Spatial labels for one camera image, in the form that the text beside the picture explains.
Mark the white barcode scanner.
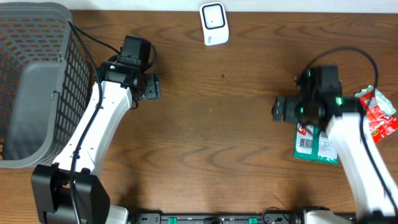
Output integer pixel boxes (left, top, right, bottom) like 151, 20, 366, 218
199, 2, 229, 46

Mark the grey plastic mesh basket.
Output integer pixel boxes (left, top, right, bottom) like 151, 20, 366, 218
1, 2, 91, 169

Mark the red snack bag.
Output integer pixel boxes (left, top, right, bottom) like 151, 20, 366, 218
359, 91, 397, 143

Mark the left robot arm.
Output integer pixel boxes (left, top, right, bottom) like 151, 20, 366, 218
31, 62, 161, 223

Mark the light green wipes pack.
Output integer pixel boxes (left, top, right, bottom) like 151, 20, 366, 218
354, 85, 396, 116

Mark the red packet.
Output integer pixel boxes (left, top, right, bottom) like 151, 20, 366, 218
297, 124, 307, 136

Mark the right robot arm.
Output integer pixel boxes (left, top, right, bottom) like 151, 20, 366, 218
272, 94, 397, 223

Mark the dark green packet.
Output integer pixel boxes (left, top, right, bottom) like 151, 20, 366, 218
293, 80, 343, 166

